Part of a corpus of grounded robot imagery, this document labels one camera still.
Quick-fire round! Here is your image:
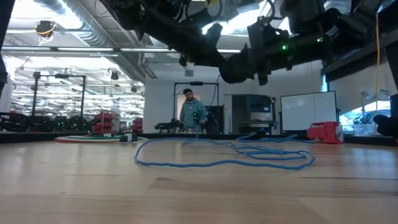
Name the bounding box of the short blue cord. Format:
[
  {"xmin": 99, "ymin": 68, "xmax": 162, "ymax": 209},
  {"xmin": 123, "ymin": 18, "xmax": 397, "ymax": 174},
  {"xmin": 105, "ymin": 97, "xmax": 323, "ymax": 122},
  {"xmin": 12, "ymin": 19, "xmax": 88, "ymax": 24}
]
[{"xmin": 235, "ymin": 133, "xmax": 315, "ymax": 144}]

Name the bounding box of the long blue cord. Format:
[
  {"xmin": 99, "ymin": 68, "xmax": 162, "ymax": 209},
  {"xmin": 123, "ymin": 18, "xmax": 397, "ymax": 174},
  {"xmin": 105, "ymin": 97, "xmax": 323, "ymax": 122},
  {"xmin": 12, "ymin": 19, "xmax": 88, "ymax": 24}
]
[{"xmin": 134, "ymin": 74, "xmax": 317, "ymax": 171}]

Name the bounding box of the red storage bin rack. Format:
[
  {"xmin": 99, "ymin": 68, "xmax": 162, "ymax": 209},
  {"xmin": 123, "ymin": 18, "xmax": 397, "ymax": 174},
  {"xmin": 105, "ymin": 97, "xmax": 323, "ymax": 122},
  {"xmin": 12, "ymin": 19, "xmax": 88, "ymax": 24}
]
[{"xmin": 93, "ymin": 111, "xmax": 116, "ymax": 134}]

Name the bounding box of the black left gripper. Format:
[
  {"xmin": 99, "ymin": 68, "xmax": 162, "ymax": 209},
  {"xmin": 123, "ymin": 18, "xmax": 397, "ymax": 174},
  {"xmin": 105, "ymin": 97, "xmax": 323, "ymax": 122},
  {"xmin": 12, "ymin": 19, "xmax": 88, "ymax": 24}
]
[{"xmin": 178, "ymin": 23, "xmax": 228, "ymax": 68}]

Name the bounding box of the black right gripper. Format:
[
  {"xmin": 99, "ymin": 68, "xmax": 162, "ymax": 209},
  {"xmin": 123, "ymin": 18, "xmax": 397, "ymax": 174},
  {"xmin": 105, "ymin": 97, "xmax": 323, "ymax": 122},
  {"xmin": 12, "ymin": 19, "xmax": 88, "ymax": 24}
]
[{"xmin": 244, "ymin": 17, "xmax": 295, "ymax": 86}]

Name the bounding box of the clear plastic bin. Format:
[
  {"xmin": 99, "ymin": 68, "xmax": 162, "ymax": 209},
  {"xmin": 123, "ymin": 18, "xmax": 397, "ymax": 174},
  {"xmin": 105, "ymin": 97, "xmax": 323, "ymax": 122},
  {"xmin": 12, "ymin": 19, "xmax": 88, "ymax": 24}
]
[{"xmin": 352, "ymin": 123, "xmax": 376, "ymax": 137}]

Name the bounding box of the silver ventilation duct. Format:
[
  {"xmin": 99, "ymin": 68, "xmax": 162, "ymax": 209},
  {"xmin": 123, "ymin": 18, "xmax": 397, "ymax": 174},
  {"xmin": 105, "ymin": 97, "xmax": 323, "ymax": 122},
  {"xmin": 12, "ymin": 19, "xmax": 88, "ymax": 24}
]
[{"xmin": 32, "ymin": 0, "xmax": 158, "ymax": 82}]

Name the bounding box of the small red storage rack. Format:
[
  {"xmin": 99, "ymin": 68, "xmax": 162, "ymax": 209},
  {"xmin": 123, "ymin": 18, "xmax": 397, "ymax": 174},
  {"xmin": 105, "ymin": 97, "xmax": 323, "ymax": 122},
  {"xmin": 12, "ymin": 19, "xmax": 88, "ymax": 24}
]
[{"xmin": 131, "ymin": 117, "xmax": 144, "ymax": 134}]

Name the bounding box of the person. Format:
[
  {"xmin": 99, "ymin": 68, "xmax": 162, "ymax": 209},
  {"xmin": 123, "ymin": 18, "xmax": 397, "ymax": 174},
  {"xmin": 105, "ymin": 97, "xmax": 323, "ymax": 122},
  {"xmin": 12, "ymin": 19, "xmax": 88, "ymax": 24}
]
[{"xmin": 179, "ymin": 88, "xmax": 210, "ymax": 133}]

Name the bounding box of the yellow cable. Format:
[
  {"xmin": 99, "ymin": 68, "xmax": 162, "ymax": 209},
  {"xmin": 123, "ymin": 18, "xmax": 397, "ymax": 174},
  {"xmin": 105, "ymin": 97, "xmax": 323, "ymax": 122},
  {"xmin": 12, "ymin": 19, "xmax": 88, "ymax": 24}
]
[{"xmin": 375, "ymin": 12, "xmax": 381, "ymax": 125}]

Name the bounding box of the yellow black ceiling reel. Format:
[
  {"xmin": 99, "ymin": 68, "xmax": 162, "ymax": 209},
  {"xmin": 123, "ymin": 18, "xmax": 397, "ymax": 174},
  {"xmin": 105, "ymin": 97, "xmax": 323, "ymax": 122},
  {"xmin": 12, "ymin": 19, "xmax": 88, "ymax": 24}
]
[{"xmin": 34, "ymin": 19, "xmax": 57, "ymax": 40}]

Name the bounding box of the long ceiling light strip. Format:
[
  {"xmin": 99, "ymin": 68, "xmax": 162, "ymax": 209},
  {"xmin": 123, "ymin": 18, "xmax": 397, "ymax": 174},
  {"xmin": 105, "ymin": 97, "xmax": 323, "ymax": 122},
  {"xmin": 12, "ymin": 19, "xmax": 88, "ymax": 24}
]
[{"xmin": 0, "ymin": 45, "xmax": 243, "ymax": 57}]

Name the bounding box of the white whiteboard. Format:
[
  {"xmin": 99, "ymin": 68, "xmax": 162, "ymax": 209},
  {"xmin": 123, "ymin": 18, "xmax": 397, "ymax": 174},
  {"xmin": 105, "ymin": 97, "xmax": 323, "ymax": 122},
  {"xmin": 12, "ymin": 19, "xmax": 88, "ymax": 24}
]
[{"xmin": 280, "ymin": 90, "xmax": 340, "ymax": 132}]

